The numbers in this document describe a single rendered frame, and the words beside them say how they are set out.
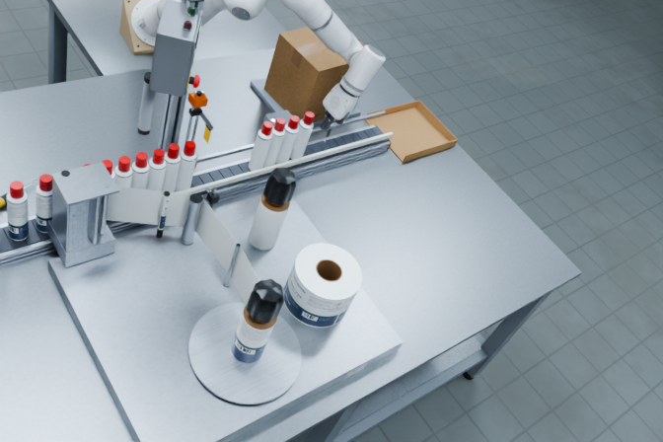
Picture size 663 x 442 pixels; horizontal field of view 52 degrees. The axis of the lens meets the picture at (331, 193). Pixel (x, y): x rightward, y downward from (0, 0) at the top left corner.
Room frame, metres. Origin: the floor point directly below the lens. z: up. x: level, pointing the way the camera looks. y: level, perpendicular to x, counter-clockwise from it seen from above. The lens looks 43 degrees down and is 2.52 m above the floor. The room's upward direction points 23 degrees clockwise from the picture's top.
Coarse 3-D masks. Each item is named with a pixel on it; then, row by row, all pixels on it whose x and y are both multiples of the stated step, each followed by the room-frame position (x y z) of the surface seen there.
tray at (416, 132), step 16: (368, 112) 2.28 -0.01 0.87; (400, 112) 2.42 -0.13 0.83; (416, 112) 2.47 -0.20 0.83; (384, 128) 2.27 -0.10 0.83; (400, 128) 2.32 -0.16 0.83; (416, 128) 2.36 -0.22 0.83; (432, 128) 2.41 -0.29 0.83; (400, 144) 2.22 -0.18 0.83; (416, 144) 2.26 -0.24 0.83; (432, 144) 2.30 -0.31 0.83; (448, 144) 2.32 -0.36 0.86
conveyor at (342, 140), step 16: (368, 128) 2.17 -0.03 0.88; (320, 144) 1.97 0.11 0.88; (336, 144) 2.00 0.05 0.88; (368, 144) 2.08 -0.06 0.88; (320, 160) 1.88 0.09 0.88; (192, 176) 1.56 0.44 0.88; (208, 176) 1.59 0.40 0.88; (224, 176) 1.62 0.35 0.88; (32, 224) 1.14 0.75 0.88; (0, 240) 1.05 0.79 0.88; (32, 240) 1.09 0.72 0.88
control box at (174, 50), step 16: (176, 16) 1.50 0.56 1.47; (160, 32) 1.41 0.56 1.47; (176, 32) 1.44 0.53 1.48; (192, 32) 1.47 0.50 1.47; (160, 48) 1.41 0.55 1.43; (176, 48) 1.42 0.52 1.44; (192, 48) 1.44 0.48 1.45; (160, 64) 1.41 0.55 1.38; (176, 64) 1.42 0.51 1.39; (160, 80) 1.41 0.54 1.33; (176, 80) 1.42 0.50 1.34
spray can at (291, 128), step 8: (296, 120) 1.78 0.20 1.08; (288, 128) 1.78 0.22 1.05; (296, 128) 1.79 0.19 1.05; (288, 136) 1.77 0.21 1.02; (296, 136) 1.79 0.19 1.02; (288, 144) 1.77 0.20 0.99; (280, 152) 1.77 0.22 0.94; (288, 152) 1.78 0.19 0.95; (280, 160) 1.77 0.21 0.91; (288, 160) 1.79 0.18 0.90
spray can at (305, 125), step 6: (306, 114) 1.84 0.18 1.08; (312, 114) 1.85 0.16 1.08; (300, 120) 1.85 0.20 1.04; (306, 120) 1.83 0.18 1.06; (312, 120) 1.84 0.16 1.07; (300, 126) 1.83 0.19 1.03; (306, 126) 1.83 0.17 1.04; (312, 126) 1.84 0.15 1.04; (300, 132) 1.82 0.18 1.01; (306, 132) 1.82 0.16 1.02; (300, 138) 1.82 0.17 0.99; (306, 138) 1.83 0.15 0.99; (294, 144) 1.83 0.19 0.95; (300, 144) 1.82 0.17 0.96; (306, 144) 1.84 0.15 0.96; (294, 150) 1.82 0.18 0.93; (300, 150) 1.82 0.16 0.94; (294, 156) 1.82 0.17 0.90; (300, 156) 1.83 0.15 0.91
